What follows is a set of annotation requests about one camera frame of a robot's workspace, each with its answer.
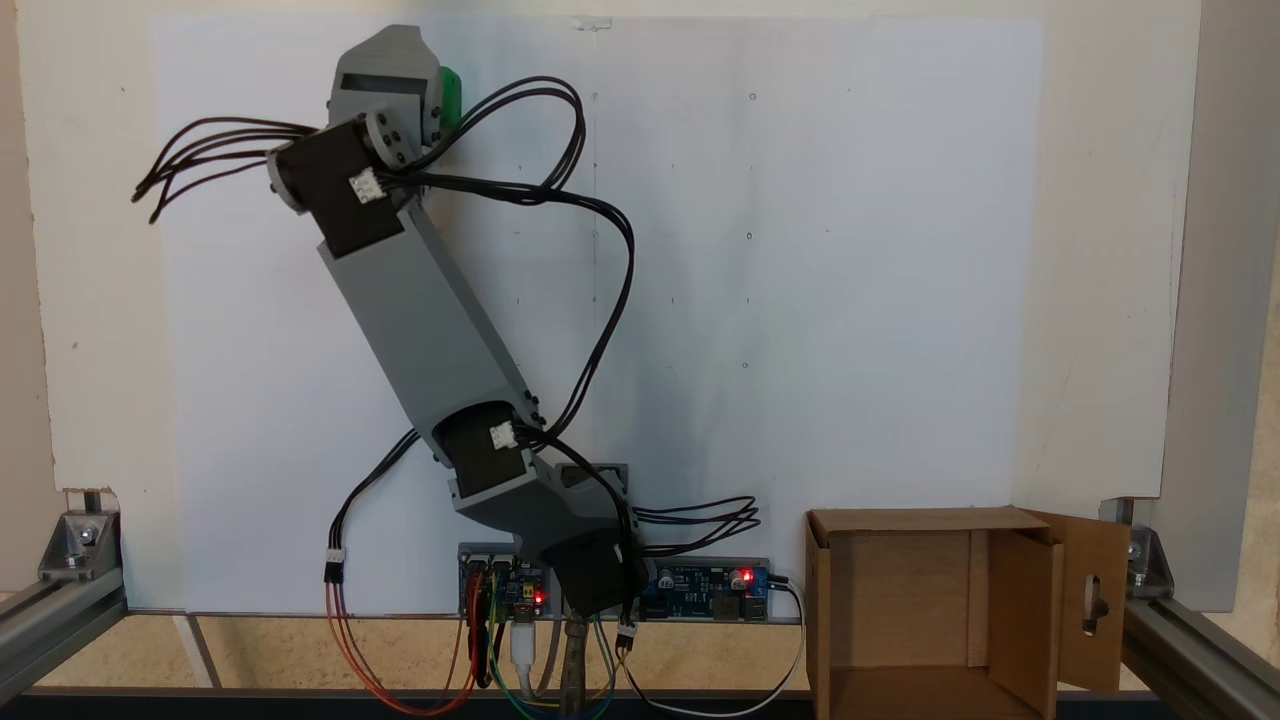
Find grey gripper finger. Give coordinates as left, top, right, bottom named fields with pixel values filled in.
left=338, top=25, right=442, bottom=83
left=420, top=66, right=449, bottom=150

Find small blue circuit board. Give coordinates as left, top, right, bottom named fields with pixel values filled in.
left=458, top=543, right=549, bottom=619

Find white paper sheet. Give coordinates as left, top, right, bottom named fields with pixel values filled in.
left=152, top=15, right=1046, bottom=616

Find long blue circuit board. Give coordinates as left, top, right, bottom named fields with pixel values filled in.
left=640, top=557, right=771, bottom=623

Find brown cardboard box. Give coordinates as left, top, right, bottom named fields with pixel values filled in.
left=805, top=505, right=1133, bottom=720

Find grey vertical panel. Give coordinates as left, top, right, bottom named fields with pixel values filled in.
left=1150, top=0, right=1280, bottom=613

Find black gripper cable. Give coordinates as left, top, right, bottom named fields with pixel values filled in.
left=132, top=118, right=321, bottom=225

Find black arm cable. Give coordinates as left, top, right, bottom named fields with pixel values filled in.
left=380, top=78, right=638, bottom=441

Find black cable with white connector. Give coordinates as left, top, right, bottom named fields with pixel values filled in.
left=323, top=428, right=421, bottom=586

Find black base cable loop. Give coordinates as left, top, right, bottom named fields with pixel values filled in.
left=630, top=495, right=761, bottom=558

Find metal corner bracket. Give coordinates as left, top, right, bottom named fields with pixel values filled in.
left=38, top=510, right=123, bottom=583
left=1128, top=525, right=1176, bottom=601

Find orange wire bundle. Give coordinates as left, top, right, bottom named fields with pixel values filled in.
left=325, top=580, right=486, bottom=717

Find green yellow blue wires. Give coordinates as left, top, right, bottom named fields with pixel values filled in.
left=485, top=600, right=616, bottom=719

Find aluminium frame profile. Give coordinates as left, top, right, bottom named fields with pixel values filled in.
left=0, top=570, right=129, bottom=706
left=1120, top=590, right=1280, bottom=720

